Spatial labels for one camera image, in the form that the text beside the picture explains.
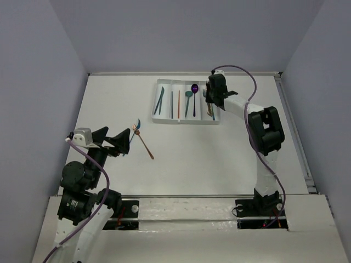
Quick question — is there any purple metal spoon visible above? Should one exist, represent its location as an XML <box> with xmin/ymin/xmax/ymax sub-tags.
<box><xmin>191</xmin><ymin>83</ymin><xmax>199</xmax><ymax>117</ymax></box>

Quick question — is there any iridescent rainbow fork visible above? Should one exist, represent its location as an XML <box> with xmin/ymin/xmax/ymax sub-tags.
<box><xmin>211</xmin><ymin>104</ymin><xmax>216</xmax><ymax>121</ymax></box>

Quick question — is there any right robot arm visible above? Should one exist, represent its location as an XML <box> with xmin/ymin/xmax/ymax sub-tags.
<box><xmin>206</xmin><ymin>70</ymin><xmax>286</xmax><ymax>218</ymax></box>

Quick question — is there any dark blue chopstick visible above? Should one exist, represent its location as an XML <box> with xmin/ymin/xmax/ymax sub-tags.
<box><xmin>170</xmin><ymin>91</ymin><xmax>173</xmax><ymax>119</ymax></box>

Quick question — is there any white cutlery tray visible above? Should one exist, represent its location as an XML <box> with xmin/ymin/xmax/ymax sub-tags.
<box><xmin>151</xmin><ymin>79</ymin><xmax>220</xmax><ymax>125</ymax></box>

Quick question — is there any teal plastic knife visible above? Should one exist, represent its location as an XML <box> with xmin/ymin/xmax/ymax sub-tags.
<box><xmin>158</xmin><ymin>87</ymin><xmax>165</xmax><ymax>115</ymax></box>

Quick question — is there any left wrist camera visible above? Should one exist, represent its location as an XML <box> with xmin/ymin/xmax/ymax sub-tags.
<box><xmin>65</xmin><ymin>128</ymin><xmax>93</xmax><ymax>147</ymax></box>

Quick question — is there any teal plastic spoon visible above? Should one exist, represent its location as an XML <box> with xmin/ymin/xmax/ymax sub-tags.
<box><xmin>185</xmin><ymin>90</ymin><xmax>193</xmax><ymax>118</ymax></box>

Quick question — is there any orange chopstick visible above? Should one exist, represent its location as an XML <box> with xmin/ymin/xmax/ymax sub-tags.
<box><xmin>177</xmin><ymin>90</ymin><xmax>180</xmax><ymax>119</ymax></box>

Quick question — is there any gold ornate fork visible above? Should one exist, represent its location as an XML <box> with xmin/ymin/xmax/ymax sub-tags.
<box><xmin>207</xmin><ymin>103</ymin><xmax>213</xmax><ymax>118</ymax></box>

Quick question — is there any rose gold fork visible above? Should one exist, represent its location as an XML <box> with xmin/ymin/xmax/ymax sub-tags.
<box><xmin>132</xmin><ymin>124</ymin><xmax>154</xmax><ymax>159</ymax></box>

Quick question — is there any blue plastic fork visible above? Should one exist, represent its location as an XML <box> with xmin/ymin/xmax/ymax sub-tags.
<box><xmin>129</xmin><ymin>119</ymin><xmax>141</xmax><ymax>143</ymax></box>

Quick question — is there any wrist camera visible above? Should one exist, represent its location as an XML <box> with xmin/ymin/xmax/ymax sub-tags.
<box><xmin>211</xmin><ymin>69</ymin><xmax>225</xmax><ymax>75</ymax></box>
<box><xmin>65</xmin><ymin>128</ymin><xmax>93</xmax><ymax>147</ymax></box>

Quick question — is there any dark blue plastic knife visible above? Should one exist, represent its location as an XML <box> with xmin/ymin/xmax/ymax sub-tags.
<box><xmin>154</xmin><ymin>98</ymin><xmax>162</xmax><ymax>114</ymax></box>

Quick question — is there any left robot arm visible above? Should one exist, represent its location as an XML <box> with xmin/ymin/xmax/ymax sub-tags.
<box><xmin>45</xmin><ymin>127</ymin><xmax>131</xmax><ymax>262</ymax></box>

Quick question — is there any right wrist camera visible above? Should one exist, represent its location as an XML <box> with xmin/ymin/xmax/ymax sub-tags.
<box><xmin>211</xmin><ymin>69</ymin><xmax>225</xmax><ymax>75</ymax></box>

